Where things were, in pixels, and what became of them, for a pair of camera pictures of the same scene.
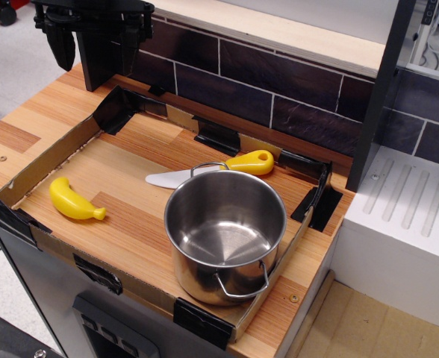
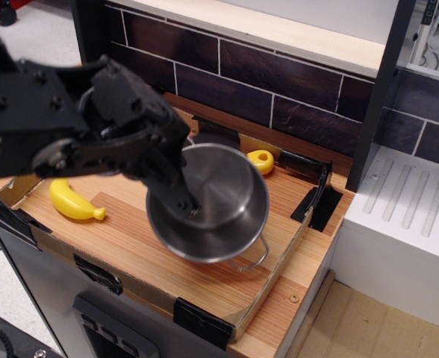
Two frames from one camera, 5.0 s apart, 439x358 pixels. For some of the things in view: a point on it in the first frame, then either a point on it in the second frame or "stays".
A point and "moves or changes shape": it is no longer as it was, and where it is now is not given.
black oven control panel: [112, 331] stays
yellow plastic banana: [67, 202] stays
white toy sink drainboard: [410, 199] stays
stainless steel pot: [224, 226] moves or changes shape
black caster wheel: [5, 13] stays
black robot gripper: [133, 17] to [92, 117]
